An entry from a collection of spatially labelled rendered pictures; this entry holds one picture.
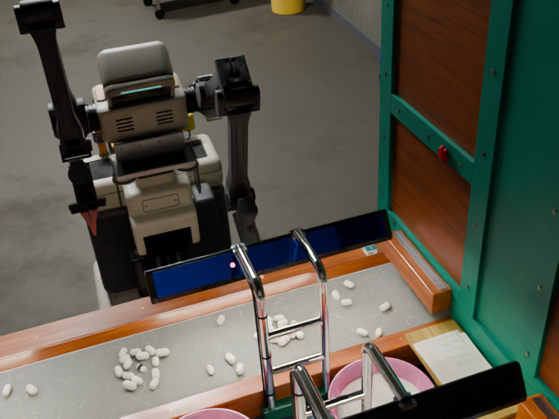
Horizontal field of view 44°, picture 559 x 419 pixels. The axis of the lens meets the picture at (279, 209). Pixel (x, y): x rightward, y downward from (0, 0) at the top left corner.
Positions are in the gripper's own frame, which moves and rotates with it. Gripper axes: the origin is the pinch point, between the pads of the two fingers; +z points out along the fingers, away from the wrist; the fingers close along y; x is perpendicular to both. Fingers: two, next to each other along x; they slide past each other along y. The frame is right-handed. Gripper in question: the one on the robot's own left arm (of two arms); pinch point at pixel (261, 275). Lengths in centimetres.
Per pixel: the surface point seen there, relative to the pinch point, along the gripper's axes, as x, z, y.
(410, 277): -7.1, 13.1, 39.5
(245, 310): 8.7, 7.3, -5.9
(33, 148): 249, -155, -72
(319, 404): -66, 35, -9
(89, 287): 146, -38, -54
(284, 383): -14.5, 30.0, -5.3
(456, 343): -19, 34, 40
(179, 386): -5.4, 22.7, -30.4
